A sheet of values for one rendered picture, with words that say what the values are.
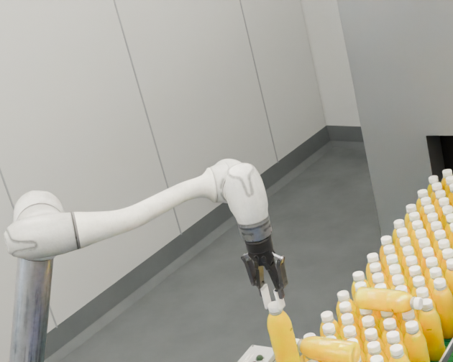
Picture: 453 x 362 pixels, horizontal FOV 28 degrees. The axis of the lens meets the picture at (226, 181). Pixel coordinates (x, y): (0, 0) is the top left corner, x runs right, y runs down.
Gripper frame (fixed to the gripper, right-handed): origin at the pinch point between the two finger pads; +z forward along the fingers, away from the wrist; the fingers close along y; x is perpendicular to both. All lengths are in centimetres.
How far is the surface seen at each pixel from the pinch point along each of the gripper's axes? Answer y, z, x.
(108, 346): -216, 138, 126
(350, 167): -172, 138, 370
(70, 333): -243, 131, 124
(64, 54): -238, -22, 185
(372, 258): -3, 27, 68
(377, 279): 4, 27, 55
